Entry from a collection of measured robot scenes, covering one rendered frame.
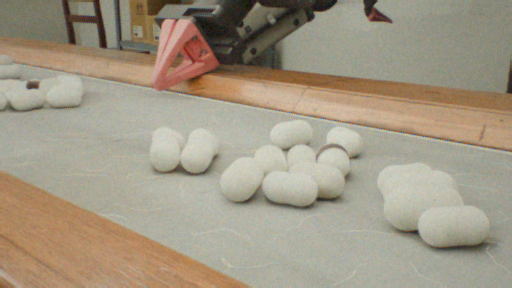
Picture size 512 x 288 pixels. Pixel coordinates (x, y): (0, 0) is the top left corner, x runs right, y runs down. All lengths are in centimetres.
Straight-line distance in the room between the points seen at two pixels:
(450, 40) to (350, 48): 55
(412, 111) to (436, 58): 224
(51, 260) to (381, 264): 13
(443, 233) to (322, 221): 6
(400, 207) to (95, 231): 14
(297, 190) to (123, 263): 13
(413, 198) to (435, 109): 22
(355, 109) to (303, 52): 274
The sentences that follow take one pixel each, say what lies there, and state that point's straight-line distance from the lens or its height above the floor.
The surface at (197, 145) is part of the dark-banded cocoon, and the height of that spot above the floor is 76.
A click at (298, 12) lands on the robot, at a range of 122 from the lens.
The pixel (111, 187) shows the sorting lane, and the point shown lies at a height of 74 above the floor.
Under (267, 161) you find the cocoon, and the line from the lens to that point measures 34.
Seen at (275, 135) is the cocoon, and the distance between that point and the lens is 43.
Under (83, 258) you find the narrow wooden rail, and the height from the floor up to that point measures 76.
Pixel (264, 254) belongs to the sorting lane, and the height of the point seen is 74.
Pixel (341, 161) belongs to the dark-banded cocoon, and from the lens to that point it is 35.
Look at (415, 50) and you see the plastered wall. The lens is 280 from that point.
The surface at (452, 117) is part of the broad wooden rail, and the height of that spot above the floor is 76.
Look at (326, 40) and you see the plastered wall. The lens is 314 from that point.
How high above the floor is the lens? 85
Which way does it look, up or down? 14 degrees down
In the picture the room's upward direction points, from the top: straight up
